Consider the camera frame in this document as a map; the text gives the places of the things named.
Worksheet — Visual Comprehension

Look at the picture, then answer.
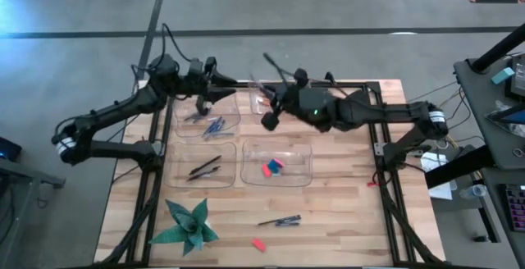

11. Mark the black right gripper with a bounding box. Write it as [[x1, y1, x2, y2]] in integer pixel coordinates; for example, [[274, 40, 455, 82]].
[[262, 80, 307, 116]]

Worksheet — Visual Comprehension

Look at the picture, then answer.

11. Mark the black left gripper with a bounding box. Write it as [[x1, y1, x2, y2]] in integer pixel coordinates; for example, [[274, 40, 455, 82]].
[[186, 57, 240, 103]]

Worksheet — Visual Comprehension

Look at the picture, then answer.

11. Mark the clear plastic bin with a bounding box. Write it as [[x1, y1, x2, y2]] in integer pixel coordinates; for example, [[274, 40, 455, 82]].
[[247, 80, 288, 116], [173, 92, 242, 139], [163, 141, 238, 189], [240, 138, 314, 189]]

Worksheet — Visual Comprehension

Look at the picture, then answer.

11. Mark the black pen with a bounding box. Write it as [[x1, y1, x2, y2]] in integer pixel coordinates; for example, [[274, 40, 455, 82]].
[[185, 165, 221, 183], [257, 214, 303, 227], [187, 154, 223, 176]]

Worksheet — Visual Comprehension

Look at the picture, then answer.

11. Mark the green artificial succulent plant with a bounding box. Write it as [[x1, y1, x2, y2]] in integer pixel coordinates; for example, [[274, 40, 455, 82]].
[[148, 198, 221, 257]]

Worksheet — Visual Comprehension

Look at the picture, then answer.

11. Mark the white paper sheet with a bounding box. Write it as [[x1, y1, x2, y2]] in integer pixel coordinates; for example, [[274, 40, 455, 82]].
[[420, 151, 459, 201]]

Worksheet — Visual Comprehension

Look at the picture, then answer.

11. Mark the black diagonal beam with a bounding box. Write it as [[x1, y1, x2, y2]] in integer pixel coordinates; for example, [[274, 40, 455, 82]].
[[424, 144, 495, 189]]

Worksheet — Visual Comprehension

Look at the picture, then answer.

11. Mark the black side desk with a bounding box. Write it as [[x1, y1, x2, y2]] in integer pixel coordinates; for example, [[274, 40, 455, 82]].
[[453, 53, 525, 269]]

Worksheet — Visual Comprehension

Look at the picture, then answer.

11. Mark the grey metal furniture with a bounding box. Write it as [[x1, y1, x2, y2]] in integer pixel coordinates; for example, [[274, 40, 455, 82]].
[[0, 156, 66, 269]]

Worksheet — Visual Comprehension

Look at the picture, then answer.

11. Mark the black device with blue light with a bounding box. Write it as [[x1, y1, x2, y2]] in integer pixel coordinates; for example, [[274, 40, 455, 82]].
[[0, 136, 24, 163]]

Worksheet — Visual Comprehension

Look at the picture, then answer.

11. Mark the clear plastic bottle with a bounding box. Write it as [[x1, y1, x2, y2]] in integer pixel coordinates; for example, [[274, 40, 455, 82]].
[[459, 184, 488, 200]]

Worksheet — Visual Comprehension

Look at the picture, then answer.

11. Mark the black diagonal pole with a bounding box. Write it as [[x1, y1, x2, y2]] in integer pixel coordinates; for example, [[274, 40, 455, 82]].
[[470, 22, 525, 74]]

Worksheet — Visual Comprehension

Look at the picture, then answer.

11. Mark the teal box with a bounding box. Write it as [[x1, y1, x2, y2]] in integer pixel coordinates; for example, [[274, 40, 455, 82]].
[[491, 66, 516, 85]]

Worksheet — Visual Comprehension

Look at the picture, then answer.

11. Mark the tablet with blue screen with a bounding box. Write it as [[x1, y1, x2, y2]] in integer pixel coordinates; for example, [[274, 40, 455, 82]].
[[486, 103, 525, 125]]

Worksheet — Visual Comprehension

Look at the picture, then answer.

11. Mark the black screen device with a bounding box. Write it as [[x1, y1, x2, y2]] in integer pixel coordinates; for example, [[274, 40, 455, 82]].
[[504, 53, 525, 100]]

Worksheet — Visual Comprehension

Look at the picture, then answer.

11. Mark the keyboard with coloured keys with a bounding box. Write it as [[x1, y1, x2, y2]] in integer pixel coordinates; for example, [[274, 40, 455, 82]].
[[504, 183, 525, 232]]

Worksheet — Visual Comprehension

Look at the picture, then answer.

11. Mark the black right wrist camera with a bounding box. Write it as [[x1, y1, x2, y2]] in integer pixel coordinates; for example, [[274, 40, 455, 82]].
[[261, 112, 281, 132]]

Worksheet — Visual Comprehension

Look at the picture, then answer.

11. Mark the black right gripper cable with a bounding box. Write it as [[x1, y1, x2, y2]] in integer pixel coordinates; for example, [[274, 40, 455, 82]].
[[262, 52, 310, 88]]

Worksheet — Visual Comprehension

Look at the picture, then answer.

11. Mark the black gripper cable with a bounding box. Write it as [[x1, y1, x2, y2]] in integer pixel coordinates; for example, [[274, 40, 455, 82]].
[[130, 22, 194, 98], [262, 52, 310, 88]]

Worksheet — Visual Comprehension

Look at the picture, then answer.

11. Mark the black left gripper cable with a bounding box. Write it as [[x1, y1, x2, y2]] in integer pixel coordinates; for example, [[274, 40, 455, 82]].
[[130, 22, 194, 98]]

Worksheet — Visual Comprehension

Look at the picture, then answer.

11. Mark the black metal rig frame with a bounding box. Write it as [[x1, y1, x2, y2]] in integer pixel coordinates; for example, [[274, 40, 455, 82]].
[[92, 71, 456, 269]]

